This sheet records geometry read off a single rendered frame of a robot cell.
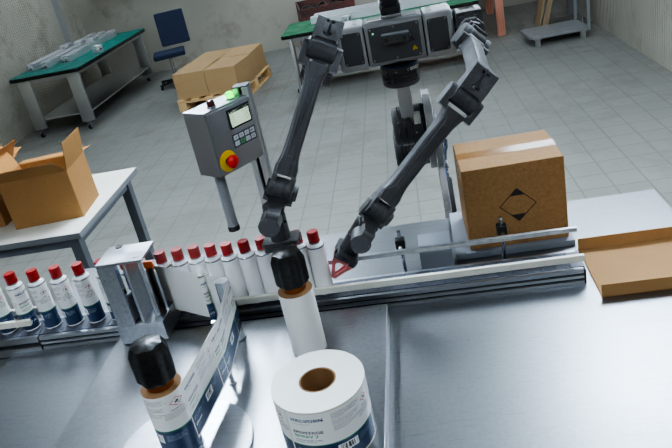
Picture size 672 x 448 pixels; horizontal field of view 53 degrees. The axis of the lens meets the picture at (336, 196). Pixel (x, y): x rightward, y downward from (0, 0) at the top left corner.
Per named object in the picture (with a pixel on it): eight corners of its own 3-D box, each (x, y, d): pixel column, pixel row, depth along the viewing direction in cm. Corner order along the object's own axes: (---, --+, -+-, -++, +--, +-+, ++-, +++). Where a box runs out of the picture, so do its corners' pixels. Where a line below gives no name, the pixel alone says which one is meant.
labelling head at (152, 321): (123, 344, 197) (93, 268, 186) (138, 318, 208) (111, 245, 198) (168, 339, 194) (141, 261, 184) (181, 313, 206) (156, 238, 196)
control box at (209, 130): (200, 175, 195) (181, 112, 187) (242, 152, 206) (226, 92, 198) (223, 179, 188) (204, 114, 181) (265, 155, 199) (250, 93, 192)
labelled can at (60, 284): (65, 328, 212) (41, 272, 204) (72, 318, 217) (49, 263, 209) (80, 326, 211) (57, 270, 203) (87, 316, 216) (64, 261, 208)
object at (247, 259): (249, 305, 203) (231, 246, 195) (252, 296, 208) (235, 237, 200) (266, 303, 202) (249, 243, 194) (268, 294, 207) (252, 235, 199)
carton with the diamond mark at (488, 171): (471, 250, 213) (460, 172, 202) (462, 217, 234) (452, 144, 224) (569, 236, 209) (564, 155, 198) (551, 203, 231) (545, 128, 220)
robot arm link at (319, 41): (352, 16, 181) (316, 4, 180) (338, 63, 179) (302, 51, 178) (334, 68, 225) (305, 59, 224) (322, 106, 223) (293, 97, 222)
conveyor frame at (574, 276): (42, 350, 213) (36, 337, 211) (57, 329, 223) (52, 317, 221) (587, 283, 188) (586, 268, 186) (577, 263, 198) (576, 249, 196)
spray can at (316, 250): (316, 297, 200) (301, 236, 192) (318, 287, 205) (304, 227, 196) (333, 295, 199) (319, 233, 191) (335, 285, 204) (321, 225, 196)
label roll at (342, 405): (327, 389, 161) (315, 340, 155) (394, 419, 148) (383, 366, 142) (267, 444, 148) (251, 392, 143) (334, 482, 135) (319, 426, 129)
